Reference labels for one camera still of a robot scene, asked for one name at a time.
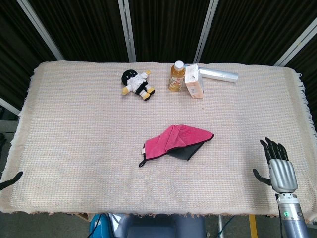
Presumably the black white plush doll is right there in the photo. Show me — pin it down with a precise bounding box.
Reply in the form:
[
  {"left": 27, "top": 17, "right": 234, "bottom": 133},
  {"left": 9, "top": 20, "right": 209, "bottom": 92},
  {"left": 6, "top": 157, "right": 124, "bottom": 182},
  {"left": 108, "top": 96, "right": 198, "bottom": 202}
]
[{"left": 120, "top": 69, "right": 156, "bottom": 101}]

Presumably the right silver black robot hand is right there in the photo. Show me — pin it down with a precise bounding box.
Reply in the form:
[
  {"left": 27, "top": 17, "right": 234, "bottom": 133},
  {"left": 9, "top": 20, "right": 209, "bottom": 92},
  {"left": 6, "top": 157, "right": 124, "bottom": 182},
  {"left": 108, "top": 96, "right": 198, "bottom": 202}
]
[{"left": 252, "top": 137, "right": 299, "bottom": 193}]

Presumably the grey metal frame post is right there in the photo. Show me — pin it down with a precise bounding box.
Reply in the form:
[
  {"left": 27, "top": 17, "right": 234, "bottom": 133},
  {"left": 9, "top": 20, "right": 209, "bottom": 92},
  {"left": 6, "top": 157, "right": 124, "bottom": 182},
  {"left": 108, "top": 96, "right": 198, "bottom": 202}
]
[
  {"left": 16, "top": 0, "right": 65, "bottom": 61},
  {"left": 0, "top": 97, "right": 21, "bottom": 116},
  {"left": 117, "top": 0, "right": 137, "bottom": 62},
  {"left": 274, "top": 23, "right": 317, "bottom": 67},
  {"left": 193, "top": 0, "right": 219, "bottom": 63}
]

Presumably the dark pleated curtain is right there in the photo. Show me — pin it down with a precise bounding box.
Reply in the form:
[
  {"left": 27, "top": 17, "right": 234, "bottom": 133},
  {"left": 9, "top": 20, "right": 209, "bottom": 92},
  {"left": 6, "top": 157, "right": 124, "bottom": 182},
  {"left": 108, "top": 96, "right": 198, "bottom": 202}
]
[{"left": 0, "top": 0, "right": 317, "bottom": 110}]

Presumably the clear plastic wrap roll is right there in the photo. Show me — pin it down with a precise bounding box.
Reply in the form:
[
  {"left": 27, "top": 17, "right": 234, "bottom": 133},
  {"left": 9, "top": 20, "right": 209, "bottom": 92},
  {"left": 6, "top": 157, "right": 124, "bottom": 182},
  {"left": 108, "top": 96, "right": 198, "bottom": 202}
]
[{"left": 199, "top": 66, "right": 239, "bottom": 84}]

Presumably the bright blue plastic object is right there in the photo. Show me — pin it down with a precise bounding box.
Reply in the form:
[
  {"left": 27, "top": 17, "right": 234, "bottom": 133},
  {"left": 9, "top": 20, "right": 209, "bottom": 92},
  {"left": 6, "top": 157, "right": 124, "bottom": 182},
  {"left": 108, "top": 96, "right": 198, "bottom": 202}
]
[{"left": 89, "top": 213, "right": 110, "bottom": 238}]

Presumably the pink and black cloth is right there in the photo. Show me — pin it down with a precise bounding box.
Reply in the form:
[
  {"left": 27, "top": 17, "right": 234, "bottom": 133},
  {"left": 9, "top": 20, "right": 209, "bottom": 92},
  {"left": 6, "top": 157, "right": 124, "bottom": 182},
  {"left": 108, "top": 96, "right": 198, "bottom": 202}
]
[{"left": 138, "top": 124, "right": 214, "bottom": 168}]

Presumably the cream woven tablecloth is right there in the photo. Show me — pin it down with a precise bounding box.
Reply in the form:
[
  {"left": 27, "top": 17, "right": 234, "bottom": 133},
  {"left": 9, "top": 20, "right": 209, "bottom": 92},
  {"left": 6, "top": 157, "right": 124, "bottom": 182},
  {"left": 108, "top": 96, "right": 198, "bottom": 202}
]
[{"left": 0, "top": 61, "right": 317, "bottom": 223}]

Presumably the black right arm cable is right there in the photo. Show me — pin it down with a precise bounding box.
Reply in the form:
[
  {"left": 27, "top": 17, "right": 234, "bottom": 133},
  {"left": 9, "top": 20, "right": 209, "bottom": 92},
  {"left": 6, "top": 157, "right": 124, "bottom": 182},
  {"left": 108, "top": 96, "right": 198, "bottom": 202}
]
[{"left": 275, "top": 194, "right": 284, "bottom": 238}]

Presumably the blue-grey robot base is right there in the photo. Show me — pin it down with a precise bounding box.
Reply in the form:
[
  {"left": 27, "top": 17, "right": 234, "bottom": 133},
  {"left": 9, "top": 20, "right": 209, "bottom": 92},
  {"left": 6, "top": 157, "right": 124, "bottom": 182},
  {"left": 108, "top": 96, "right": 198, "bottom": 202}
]
[{"left": 108, "top": 213, "right": 206, "bottom": 238}]

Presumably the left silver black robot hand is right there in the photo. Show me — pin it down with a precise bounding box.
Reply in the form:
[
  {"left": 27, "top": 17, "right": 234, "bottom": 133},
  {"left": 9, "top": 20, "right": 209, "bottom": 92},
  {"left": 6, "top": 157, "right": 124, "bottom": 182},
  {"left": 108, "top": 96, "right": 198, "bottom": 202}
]
[{"left": 0, "top": 171, "right": 24, "bottom": 191}]

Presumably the yellow tea bottle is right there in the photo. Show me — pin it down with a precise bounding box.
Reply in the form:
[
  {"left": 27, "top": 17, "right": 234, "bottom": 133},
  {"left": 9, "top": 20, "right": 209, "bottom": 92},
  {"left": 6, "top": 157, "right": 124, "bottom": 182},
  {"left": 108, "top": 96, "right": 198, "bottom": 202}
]
[{"left": 168, "top": 60, "right": 186, "bottom": 93}]

